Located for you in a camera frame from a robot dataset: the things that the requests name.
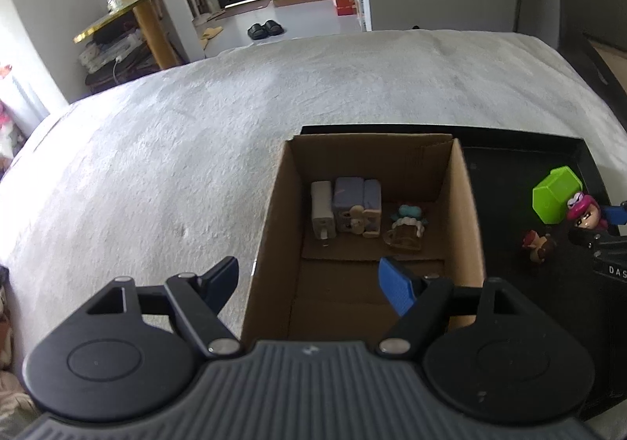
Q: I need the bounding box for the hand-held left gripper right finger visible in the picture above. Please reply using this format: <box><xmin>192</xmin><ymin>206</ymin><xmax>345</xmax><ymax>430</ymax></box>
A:
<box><xmin>377</xmin><ymin>257</ymin><xmax>528</xmax><ymax>357</ymax></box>

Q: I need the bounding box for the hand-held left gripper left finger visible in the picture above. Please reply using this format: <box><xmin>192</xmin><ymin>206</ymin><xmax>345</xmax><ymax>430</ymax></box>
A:
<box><xmin>85</xmin><ymin>256</ymin><xmax>241</xmax><ymax>358</ymax></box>

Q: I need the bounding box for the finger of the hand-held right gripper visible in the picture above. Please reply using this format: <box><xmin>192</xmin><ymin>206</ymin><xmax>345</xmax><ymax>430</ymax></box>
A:
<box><xmin>601</xmin><ymin>200</ymin><xmax>627</xmax><ymax>228</ymax></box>

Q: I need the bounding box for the pink-haired figurine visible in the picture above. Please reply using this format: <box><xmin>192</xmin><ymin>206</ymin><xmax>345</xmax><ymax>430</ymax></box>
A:
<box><xmin>566</xmin><ymin>192</ymin><xmax>610</xmax><ymax>231</ymax></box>

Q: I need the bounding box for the teal and white figurine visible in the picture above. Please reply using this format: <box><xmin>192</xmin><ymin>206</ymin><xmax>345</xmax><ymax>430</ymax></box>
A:
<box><xmin>382</xmin><ymin>204</ymin><xmax>430</xmax><ymax>253</ymax></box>

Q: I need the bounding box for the cardboard box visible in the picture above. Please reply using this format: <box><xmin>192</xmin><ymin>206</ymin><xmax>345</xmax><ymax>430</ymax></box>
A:
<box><xmin>240</xmin><ymin>133</ymin><xmax>487</xmax><ymax>344</ymax></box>

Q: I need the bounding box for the lavender block toy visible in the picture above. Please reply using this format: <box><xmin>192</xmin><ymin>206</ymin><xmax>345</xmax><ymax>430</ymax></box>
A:
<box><xmin>332</xmin><ymin>176</ymin><xmax>383</xmax><ymax>240</ymax></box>

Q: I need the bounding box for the white plug charger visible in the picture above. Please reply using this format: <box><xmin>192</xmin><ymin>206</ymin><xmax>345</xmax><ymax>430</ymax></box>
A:
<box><xmin>310</xmin><ymin>180</ymin><xmax>337</xmax><ymax>247</ymax></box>

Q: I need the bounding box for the black shallow tray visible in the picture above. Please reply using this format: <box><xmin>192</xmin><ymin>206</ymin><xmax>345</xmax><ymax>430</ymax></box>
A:
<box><xmin>299</xmin><ymin>125</ymin><xmax>619</xmax><ymax>323</ymax></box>

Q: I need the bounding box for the green hexagonal block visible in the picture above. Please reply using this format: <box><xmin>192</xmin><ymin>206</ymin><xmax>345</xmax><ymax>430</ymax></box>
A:
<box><xmin>532</xmin><ymin>166</ymin><xmax>585</xmax><ymax>225</ymax></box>

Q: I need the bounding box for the brown figurine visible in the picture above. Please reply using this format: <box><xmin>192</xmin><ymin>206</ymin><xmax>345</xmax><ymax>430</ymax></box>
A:
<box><xmin>521</xmin><ymin>229</ymin><xmax>557</xmax><ymax>265</ymax></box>

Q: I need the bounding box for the dark low stool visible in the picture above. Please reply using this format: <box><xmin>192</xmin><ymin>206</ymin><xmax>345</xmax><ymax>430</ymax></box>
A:
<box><xmin>85</xmin><ymin>53</ymin><xmax>163</xmax><ymax>96</ymax></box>

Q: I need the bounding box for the stack of white boxes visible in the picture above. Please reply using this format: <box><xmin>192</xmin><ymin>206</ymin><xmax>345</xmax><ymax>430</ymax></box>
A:
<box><xmin>78</xmin><ymin>27</ymin><xmax>148</xmax><ymax>69</ymax></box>

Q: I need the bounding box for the grey doormat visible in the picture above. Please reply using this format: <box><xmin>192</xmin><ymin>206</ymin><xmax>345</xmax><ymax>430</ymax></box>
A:
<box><xmin>222</xmin><ymin>0</ymin><xmax>273</xmax><ymax>22</ymax></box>

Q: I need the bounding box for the round gold-edged table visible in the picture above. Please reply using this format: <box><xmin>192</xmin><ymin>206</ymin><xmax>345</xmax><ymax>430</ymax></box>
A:
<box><xmin>73</xmin><ymin>0</ymin><xmax>214</xmax><ymax>71</ymax></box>

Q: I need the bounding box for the black frame with brown board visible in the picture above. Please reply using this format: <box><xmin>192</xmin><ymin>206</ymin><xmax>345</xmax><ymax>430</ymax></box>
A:
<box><xmin>581</xmin><ymin>31</ymin><xmax>627</xmax><ymax>113</ymax></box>

